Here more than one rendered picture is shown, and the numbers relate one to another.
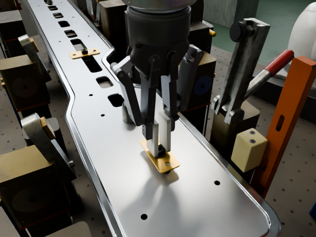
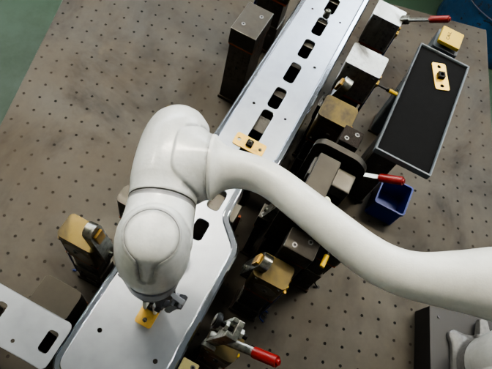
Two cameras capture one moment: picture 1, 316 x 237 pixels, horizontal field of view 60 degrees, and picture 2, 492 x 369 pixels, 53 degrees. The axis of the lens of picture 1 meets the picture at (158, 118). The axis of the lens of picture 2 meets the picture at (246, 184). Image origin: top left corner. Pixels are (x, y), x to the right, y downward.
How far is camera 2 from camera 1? 0.76 m
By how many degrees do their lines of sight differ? 32
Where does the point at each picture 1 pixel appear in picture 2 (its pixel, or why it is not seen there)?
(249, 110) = (229, 353)
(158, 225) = (98, 343)
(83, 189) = not seen: hidden behind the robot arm
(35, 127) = (88, 236)
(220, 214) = not seen: outside the picture
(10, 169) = (71, 233)
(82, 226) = (77, 295)
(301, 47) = (480, 351)
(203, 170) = (161, 345)
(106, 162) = not seen: hidden behind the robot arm
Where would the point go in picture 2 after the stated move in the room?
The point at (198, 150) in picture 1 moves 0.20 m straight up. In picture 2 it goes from (179, 331) to (184, 312)
